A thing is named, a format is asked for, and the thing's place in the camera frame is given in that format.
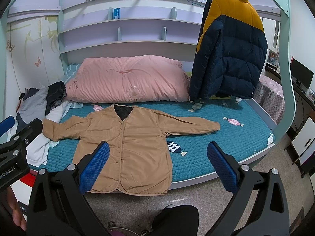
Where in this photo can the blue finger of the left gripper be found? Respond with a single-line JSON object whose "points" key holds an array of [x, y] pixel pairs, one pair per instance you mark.
{"points": [[6, 125]]}

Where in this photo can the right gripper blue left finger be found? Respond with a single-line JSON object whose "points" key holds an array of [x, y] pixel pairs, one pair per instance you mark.
{"points": [[57, 205]]}

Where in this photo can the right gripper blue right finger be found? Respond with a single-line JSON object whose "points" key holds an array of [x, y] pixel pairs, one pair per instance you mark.
{"points": [[269, 216]]}

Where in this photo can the tan quilted jacket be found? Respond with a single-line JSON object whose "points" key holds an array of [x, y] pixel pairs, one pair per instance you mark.
{"points": [[139, 160]]}

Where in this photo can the pile of mixed clothes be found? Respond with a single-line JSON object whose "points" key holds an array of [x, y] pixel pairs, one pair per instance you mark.
{"points": [[47, 102]]}

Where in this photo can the person's left hand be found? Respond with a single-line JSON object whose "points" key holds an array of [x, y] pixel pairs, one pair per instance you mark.
{"points": [[17, 215]]}

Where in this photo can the white cabinet with drawer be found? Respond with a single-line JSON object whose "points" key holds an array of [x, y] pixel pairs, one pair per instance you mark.
{"points": [[303, 143]]}

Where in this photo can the pink folded duvet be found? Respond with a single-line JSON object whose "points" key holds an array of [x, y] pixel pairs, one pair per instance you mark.
{"points": [[129, 80]]}

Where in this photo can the teal quilted bed cover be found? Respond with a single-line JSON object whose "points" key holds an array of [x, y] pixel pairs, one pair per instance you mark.
{"points": [[242, 134]]}

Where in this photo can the person's black trouser leg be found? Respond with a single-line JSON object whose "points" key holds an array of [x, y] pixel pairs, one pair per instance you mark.
{"points": [[176, 220]]}

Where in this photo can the pink patterned cushion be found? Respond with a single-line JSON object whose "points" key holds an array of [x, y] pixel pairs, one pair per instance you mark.
{"points": [[269, 95]]}

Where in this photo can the small blue box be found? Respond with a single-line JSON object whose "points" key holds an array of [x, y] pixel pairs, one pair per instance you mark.
{"points": [[116, 13]]}

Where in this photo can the black computer monitor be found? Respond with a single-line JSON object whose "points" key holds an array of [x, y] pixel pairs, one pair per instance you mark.
{"points": [[302, 75]]}

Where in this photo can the navy and mustard puffer jacket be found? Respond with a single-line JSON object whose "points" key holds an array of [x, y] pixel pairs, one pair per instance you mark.
{"points": [[230, 53]]}

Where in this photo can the lavender wall shelf unit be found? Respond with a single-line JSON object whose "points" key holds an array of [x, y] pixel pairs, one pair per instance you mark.
{"points": [[167, 28]]}

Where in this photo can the picture frame on desk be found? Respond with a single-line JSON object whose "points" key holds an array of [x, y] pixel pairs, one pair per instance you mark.
{"points": [[273, 58]]}

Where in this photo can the mint green bed frame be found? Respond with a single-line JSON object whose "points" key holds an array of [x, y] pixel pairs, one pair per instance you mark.
{"points": [[280, 129]]}

